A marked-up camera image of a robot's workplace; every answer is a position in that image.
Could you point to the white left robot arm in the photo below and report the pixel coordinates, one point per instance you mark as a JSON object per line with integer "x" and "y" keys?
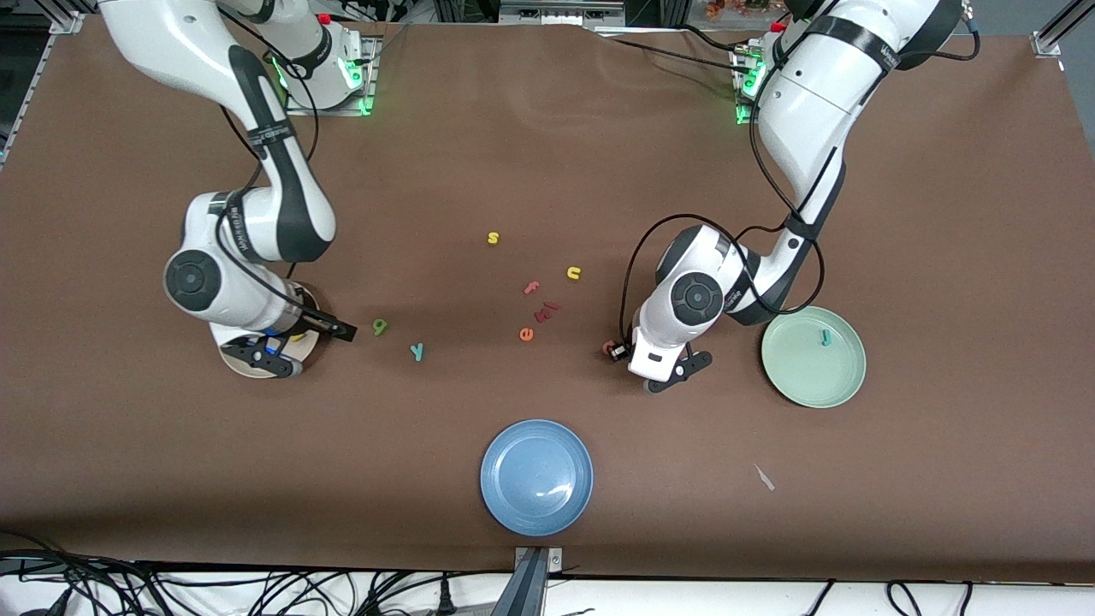
{"x": 813, "y": 94}

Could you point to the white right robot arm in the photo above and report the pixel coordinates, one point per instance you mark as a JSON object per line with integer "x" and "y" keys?
{"x": 239, "y": 299}

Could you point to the beige brown plate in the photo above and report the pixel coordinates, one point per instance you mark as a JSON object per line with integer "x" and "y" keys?
{"x": 312, "y": 342}

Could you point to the blue plate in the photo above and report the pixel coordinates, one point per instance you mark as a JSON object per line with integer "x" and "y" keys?
{"x": 536, "y": 477}

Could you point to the light green plate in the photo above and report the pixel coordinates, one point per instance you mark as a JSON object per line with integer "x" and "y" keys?
{"x": 813, "y": 368}

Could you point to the white tape scrap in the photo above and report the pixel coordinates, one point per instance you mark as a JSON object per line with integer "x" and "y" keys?
{"x": 764, "y": 477}

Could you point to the brown table cover sheet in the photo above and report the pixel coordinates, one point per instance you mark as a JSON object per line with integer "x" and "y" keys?
{"x": 513, "y": 154}

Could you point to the black power plug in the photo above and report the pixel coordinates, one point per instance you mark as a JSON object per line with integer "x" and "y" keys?
{"x": 446, "y": 599}

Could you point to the orange artificial flowers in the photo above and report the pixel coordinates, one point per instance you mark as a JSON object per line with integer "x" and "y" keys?
{"x": 736, "y": 7}

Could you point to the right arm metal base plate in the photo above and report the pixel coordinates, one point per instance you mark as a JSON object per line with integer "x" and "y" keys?
{"x": 329, "y": 111}

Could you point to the grey metal camera stand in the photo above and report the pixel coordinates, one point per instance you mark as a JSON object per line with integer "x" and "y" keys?
{"x": 532, "y": 582}

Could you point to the silver metal bracket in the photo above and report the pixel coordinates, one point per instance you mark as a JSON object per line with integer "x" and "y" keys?
{"x": 556, "y": 13}

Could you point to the aluminium frame rail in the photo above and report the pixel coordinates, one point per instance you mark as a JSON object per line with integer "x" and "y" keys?
{"x": 60, "y": 24}
{"x": 1048, "y": 41}

